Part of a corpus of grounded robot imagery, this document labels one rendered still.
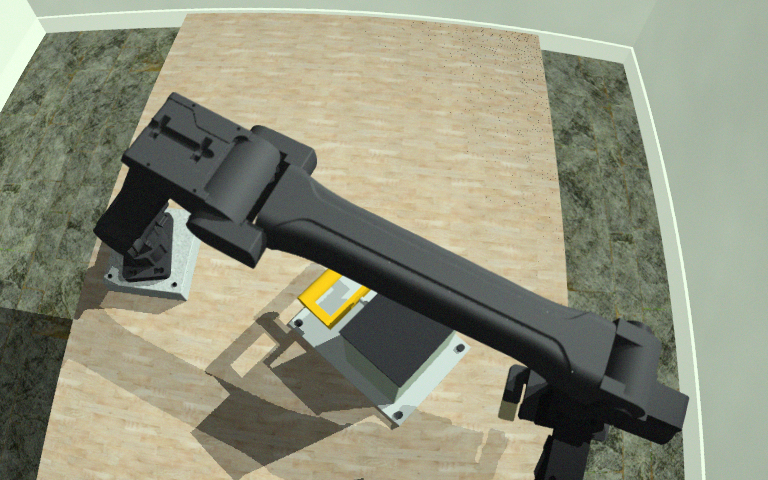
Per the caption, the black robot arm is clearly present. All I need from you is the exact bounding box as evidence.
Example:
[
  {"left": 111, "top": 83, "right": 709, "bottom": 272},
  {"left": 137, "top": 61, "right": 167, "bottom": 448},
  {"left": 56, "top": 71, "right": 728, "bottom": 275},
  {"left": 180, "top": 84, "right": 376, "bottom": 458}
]
[{"left": 93, "top": 92, "right": 689, "bottom": 480}]

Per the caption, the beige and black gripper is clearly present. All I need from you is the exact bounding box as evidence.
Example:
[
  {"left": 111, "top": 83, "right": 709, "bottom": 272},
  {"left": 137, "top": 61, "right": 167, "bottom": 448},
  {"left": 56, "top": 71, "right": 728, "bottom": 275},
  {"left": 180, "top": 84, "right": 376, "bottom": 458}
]
[{"left": 498, "top": 364, "right": 610, "bottom": 442}]

